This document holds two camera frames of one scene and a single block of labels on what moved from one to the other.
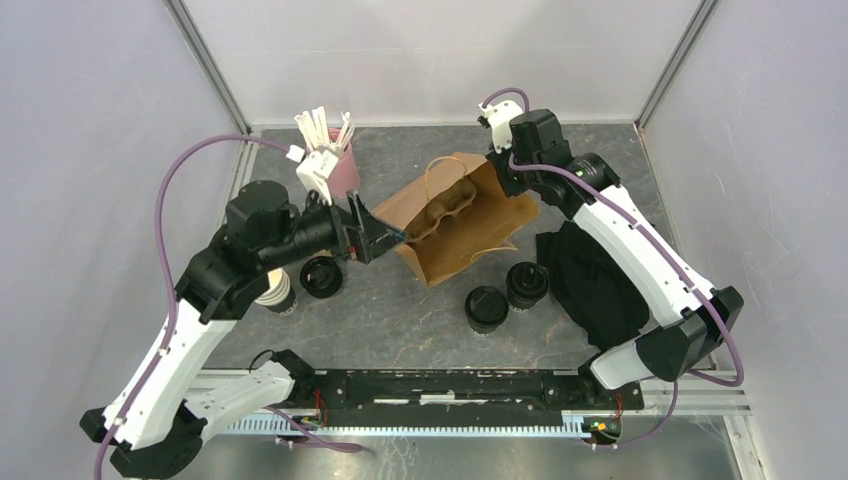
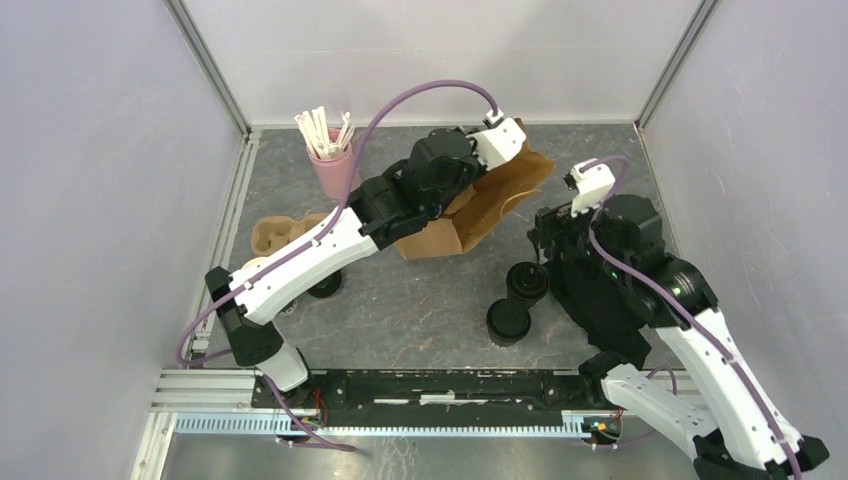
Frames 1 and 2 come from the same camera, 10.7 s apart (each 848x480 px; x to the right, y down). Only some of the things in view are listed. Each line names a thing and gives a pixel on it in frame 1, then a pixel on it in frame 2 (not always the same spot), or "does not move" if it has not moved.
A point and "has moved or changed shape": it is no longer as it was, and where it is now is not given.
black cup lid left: (321, 276) does not move
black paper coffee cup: (486, 318) to (506, 343)
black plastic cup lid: (486, 306) to (508, 319)
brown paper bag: (457, 218) has moved or changed shape
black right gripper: (498, 158) to (549, 221)
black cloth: (591, 286) does not move
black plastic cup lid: (526, 281) does not move
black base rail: (461, 389) does not move
